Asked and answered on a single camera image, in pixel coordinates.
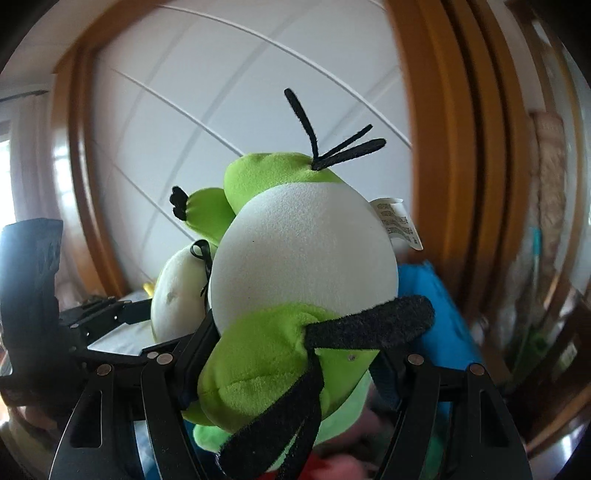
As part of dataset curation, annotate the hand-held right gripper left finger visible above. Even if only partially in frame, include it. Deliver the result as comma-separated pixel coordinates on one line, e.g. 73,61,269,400
48,314,220,480

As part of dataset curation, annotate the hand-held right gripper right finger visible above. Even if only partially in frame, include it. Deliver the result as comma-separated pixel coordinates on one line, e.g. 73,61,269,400
374,353,529,480

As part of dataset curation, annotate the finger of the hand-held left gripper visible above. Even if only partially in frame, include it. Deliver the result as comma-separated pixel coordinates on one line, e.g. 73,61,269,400
69,296,155,343
85,338,184,366

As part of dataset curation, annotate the green white bird plush toy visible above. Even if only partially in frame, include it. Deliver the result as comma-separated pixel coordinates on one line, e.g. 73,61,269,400
191,88,437,480
151,185,236,343

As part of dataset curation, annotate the blue plastic crate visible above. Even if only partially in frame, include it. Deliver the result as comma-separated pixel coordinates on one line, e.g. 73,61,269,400
397,261,481,407

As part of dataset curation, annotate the white curtain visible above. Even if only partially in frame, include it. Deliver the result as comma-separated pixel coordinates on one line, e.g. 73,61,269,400
9,92,51,222

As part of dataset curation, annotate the rolled patterned carpet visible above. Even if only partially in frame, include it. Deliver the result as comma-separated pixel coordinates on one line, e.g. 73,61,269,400
529,111,568,287

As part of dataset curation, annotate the brown wooden frame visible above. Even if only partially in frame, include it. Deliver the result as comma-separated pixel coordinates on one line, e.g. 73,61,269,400
51,41,134,296

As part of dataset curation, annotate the teal mop handle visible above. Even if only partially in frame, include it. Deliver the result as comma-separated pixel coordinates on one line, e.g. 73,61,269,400
529,226,543,287

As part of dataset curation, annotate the wooden door frame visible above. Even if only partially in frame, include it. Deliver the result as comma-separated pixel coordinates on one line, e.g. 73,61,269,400
383,0,546,324

